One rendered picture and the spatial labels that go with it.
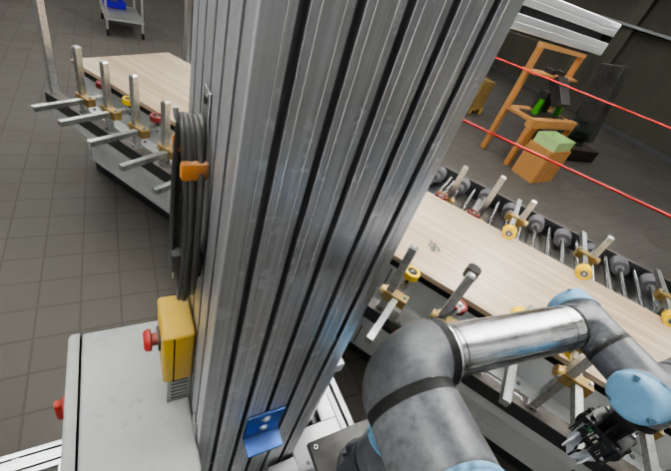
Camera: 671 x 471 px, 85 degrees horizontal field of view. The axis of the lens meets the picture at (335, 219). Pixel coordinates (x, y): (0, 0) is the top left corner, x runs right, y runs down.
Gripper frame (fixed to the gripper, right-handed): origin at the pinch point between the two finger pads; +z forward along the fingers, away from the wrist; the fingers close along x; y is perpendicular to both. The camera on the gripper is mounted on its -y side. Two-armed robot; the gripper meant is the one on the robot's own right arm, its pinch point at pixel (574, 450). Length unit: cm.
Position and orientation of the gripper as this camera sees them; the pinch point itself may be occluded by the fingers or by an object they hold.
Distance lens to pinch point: 105.4
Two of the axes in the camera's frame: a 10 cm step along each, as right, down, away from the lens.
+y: -8.7, 0.7, -4.9
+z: -2.7, 7.7, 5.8
